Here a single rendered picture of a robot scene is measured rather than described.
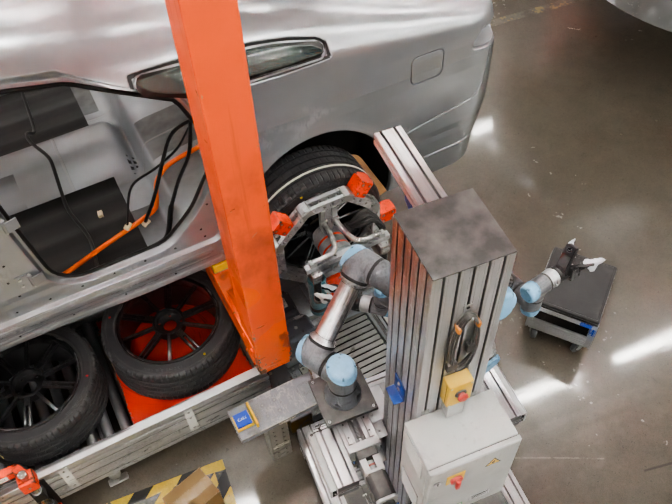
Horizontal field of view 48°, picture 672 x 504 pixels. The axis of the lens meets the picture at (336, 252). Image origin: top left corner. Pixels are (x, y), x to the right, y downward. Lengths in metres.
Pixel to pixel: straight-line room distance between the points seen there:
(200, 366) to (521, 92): 3.18
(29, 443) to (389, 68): 2.27
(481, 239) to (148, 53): 1.49
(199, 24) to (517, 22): 4.45
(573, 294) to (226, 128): 2.33
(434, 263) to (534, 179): 3.13
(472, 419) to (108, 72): 1.77
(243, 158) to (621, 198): 3.14
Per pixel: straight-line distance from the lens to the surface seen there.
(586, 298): 4.13
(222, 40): 2.18
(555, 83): 5.81
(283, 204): 3.34
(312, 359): 2.99
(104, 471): 3.88
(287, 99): 3.14
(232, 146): 2.42
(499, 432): 2.66
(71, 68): 2.91
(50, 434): 3.68
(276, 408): 3.54
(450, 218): 2.09
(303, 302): 4.10
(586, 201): 5.03
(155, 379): 3.67
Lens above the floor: 3.61
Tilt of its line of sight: 52 degrees down
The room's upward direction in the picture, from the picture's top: 3 degrees counter-clockwise
